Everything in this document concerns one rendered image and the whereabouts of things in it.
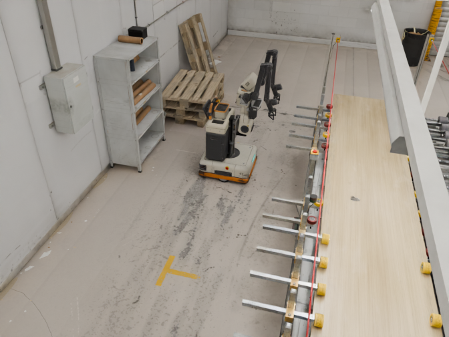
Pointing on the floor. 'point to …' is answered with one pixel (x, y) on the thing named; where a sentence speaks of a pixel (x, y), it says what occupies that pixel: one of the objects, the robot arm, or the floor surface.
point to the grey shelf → (116, 130)
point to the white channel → (422, 156)
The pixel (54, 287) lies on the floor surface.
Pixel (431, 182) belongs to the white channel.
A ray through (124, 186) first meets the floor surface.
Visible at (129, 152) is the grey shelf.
